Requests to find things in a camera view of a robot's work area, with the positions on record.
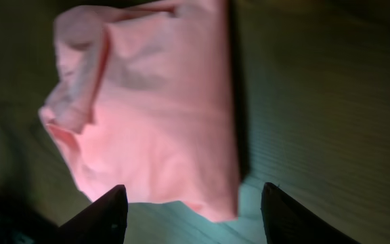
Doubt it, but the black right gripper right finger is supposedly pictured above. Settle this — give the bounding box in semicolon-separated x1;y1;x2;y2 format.
261;182;358;244

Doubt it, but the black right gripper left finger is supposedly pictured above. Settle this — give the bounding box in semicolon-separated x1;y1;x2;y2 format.
58;184;129;244

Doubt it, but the pink t-shirt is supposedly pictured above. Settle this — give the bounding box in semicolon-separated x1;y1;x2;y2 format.
39;0;240;222

